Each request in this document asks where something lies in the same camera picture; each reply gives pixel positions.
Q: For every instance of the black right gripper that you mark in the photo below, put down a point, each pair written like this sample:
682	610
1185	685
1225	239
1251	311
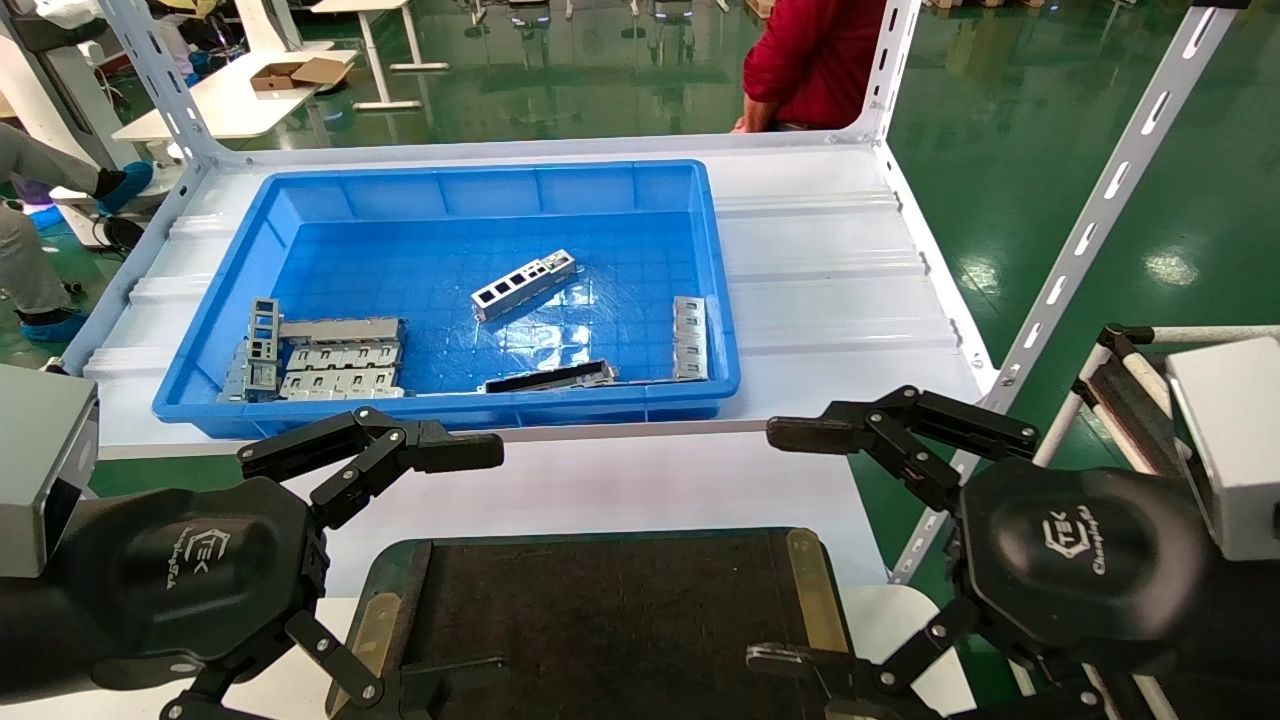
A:
1090	565

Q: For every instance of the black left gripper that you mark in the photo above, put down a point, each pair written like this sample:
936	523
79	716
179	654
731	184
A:
190	575

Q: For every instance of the silver perforated metal part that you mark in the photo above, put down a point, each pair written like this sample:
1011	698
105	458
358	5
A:
525	285

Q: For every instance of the flat silver slotted part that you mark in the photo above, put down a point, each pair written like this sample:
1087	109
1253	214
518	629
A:
340	384
340	356

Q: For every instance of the black container tray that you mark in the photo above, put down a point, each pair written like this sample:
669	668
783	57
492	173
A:
620	620

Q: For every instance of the long grey metal part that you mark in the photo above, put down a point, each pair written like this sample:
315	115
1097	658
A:
340	329

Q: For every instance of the dark long metal part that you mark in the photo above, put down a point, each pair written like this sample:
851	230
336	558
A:
550	378

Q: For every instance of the silver slotted metal part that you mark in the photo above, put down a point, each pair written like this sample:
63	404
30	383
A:
690	340

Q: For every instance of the white work table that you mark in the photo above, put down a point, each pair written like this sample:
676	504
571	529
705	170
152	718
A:
600	490

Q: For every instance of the white metal shelf rack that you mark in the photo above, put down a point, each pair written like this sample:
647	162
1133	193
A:
830	280

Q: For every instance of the blue plastic bin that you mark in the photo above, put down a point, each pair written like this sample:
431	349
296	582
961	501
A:
620	230

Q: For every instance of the white desk with legs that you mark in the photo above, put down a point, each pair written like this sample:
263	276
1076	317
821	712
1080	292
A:
390	104

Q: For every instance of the white table with cardboard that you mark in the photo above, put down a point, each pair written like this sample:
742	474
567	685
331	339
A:
240	105

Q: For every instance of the open cardboard box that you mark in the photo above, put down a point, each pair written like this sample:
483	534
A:
300	73

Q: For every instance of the person in red sweater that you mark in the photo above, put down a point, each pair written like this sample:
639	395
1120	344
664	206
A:
810	50

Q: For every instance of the seated person blue shoe covers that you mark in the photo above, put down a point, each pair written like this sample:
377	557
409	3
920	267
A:
30	160

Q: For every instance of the grey metal bracket part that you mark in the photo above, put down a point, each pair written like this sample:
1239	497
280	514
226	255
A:
240	380

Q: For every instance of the grey perforated metal bracket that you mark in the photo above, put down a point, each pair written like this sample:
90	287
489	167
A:
264	330

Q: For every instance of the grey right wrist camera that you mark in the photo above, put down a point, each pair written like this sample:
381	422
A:
1235	440

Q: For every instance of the white tube cart frame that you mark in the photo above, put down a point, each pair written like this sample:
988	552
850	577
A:
1220	334

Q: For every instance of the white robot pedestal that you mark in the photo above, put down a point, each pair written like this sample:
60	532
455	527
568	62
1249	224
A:
60	100

